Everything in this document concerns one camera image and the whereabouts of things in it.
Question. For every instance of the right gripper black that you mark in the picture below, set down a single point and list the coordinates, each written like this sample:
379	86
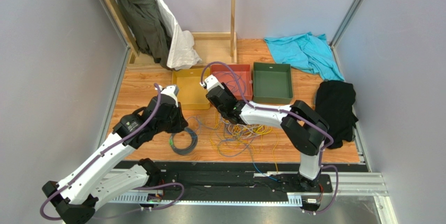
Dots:
220	102

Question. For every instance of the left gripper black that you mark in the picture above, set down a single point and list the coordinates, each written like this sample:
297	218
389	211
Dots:
181	121

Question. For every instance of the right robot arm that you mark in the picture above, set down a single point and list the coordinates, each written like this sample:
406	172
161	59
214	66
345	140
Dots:
305	128

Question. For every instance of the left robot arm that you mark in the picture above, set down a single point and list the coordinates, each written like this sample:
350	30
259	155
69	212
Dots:
76	198

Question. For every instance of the yellow plastic bin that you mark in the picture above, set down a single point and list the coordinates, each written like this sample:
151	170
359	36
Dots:
191	94

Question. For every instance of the red plastic bin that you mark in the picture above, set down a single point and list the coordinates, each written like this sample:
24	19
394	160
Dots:
240	83

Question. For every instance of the green plastic bin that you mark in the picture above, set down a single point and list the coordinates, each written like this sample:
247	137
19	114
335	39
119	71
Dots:
272	83

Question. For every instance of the white cloth hanging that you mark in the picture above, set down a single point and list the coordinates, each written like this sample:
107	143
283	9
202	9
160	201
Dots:
182	54

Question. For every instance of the olive green cloth hanging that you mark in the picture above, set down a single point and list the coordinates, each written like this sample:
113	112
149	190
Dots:
144	19

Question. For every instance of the cyan cloth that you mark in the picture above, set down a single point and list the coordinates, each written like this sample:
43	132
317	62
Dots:
305	52

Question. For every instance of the black cloth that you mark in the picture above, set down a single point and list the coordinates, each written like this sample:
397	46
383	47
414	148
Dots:
333	102

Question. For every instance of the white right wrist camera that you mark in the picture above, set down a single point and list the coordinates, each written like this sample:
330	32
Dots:
211	82

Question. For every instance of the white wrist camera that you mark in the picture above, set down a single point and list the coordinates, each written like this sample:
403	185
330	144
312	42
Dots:
211	82
171	91

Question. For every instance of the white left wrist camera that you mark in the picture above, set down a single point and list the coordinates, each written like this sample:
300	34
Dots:
171	91

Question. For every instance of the wooden frame stand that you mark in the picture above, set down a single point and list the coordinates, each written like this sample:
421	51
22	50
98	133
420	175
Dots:
211	46

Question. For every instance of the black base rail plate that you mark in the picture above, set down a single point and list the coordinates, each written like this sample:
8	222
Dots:
236	182

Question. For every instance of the aluminium frame rail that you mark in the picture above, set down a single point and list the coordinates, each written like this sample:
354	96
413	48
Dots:
348	181

